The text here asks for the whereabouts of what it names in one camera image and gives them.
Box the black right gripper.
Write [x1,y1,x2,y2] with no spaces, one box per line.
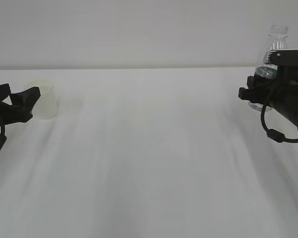
[238,66,298,117]

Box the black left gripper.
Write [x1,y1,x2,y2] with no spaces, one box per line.
[0,83,41,130]

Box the white paper cup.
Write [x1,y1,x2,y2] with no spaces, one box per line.
[24,79,58,119]

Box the clear plastic water bottle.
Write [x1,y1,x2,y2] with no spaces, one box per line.
[248,24,289,112]

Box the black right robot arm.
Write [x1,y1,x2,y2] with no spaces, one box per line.
[238,66,298,143]

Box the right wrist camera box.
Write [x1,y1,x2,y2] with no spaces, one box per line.
[263,49,298,66]

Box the black right camera cable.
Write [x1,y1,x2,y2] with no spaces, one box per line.
[260,84,298,144]

